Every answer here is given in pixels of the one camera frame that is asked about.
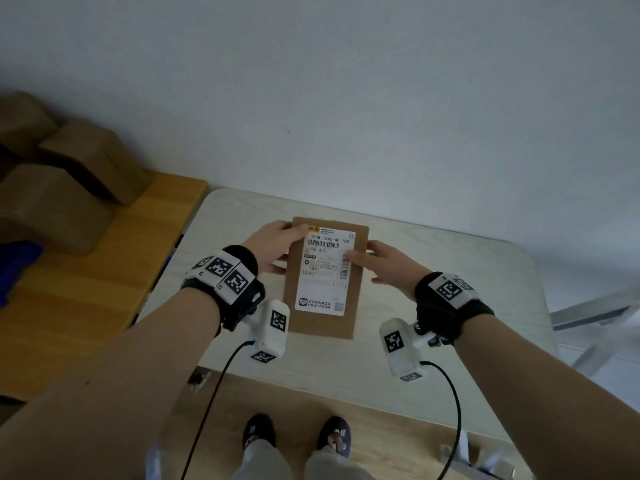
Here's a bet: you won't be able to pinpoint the white shipping label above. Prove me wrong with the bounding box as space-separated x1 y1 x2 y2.
297 225 355 316

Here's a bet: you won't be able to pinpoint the brown cardboard box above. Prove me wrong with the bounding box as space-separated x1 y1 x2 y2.
37 119 154 206
0 91 59 161
0 163 119 258

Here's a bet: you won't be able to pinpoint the grey metal table bracket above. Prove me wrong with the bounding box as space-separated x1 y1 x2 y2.
439 429 534 480

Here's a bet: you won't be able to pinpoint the light grey trousers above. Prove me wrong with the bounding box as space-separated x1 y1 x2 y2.
232 437 377 480

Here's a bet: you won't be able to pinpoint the person's right hand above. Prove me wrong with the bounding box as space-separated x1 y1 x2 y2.
344 240 431 300

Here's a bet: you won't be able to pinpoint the blue cloth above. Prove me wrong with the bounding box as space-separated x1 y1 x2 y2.
0 239 45 311

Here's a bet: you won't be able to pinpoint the person's right forearm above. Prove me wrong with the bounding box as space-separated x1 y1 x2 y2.
417 315 640 480

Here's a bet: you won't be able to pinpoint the orange wooden side table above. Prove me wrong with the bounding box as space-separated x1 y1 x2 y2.
0 170 209 403

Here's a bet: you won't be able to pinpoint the brown cardboard mailer package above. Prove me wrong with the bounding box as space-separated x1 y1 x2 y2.
283 217 370 341

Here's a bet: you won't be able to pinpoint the person's left hand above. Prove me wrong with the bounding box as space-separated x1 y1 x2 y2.
242 221 308 275

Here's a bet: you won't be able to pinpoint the person's left forearm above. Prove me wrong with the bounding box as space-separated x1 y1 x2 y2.
0 287 224 480

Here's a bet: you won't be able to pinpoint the black wristband with marker blocks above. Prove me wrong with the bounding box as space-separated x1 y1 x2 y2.
182 245 266 338
413 271 496 346

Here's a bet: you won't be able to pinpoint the grey metal frame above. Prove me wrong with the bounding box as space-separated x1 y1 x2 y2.
548 289 640 376

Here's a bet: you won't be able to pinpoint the dark blue shoe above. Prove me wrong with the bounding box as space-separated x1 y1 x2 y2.
317 415 351 453
242 413 277 451

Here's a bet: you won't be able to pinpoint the white wrist camera with marker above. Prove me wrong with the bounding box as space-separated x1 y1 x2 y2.
248 299 291 366
378 318 441 383

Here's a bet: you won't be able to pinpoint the black camera cable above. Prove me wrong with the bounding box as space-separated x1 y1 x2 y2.
420 361 464 480
179 340 256 480

